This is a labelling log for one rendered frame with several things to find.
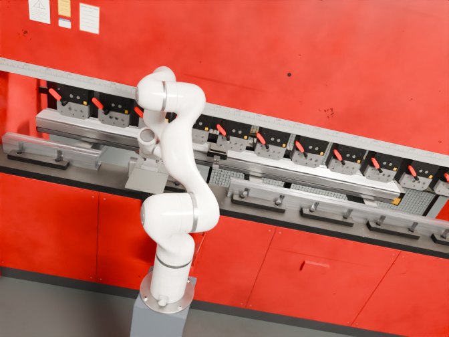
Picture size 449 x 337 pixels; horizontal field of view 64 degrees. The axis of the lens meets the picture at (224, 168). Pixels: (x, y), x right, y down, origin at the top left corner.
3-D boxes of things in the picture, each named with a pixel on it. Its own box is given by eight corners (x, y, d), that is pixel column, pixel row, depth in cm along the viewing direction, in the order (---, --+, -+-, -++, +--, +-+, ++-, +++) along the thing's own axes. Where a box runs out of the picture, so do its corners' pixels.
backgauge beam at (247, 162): (35, 132, 213) (34, 116, 207) (46, 122, 225) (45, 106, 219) (398, 206, 232) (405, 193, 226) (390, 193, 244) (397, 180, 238)
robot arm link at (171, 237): (196, 266, 115) (211, 210, 102) (137, 273, 108) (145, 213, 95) (188, 239, 124) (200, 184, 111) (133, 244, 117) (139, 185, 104)
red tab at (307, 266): (301, 271, 211) (305, 263, 208) (301, 268, 213) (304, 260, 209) (325, 275, 213) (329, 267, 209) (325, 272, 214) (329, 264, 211)
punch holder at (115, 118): (97, 122, 179) (98, 91, 170) (103, 116, 186) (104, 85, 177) (127, 129, 180) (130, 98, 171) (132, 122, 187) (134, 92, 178)
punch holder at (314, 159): (290, 163, 187) (301, 136, 178) (288, 155, 194) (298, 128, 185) (318, 168, 188) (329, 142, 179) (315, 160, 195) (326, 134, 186)
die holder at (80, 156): (3, 152, 192) (1, 136, 187) (9, 146, 197) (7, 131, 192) (97, 170, 196) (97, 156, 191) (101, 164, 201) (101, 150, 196)
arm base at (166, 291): (186, 321, 119) (196, 285, 109) (131, 306, 119) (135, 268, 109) (198, 277, 135) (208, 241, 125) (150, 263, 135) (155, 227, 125)
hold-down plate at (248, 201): (232, 203, 197) (233, 198, 196) (232, 197, 202) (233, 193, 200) (284, 213, 200) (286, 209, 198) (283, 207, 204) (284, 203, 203)
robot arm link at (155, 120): (189, 107, 141) (173, 153, 165) (154, 86, 142) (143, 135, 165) (178, 120, 136) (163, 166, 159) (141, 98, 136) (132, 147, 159)
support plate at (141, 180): (124, 188, 170) (124, 186, 170) (137, 159, 193) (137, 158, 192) (162, 195, 172) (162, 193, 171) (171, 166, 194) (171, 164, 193)
